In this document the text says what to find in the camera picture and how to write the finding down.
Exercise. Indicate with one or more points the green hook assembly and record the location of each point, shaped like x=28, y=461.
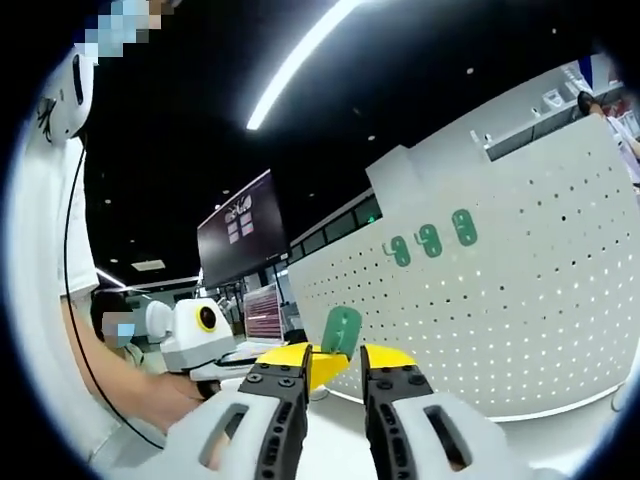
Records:
x=342, y=330
x=401, y=255
x=431, y=245
x=465, y=230

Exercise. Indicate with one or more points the white square column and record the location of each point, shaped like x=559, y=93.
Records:
x=395, y=190

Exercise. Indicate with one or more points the laptop with text screen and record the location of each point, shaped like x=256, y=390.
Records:
x=262, y=312

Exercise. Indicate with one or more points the white perforated mounting plate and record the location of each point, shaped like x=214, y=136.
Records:
x=500, y=325

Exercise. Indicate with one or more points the large dark wall screen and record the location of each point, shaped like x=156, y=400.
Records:
x=240, y=235

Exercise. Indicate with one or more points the white chest-worn device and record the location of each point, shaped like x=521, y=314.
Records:
x=60, y=110

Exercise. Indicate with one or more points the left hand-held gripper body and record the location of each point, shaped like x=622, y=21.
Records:
x=190, y=345

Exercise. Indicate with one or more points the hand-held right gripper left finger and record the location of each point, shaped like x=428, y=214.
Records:
x=280, y=425

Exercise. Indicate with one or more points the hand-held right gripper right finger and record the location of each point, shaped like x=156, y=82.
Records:
x=395, y=425

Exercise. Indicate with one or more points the person's left hand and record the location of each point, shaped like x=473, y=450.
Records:
x=182, y=400

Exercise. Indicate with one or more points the long ceiling light strip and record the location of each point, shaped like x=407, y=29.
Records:
x=299, y=60

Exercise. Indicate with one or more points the white shelf rack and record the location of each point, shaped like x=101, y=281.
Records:
x=520, y=135

